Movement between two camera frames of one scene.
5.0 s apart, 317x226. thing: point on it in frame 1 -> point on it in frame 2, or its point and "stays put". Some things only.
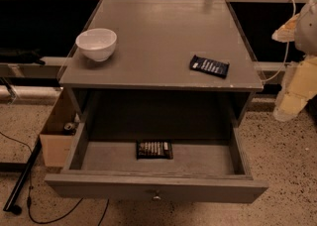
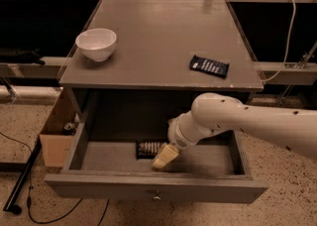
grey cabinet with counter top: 162,62 stays put
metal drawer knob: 157,195 stays put
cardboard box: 56,143 stays put
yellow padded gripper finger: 299,87 -> 182,132
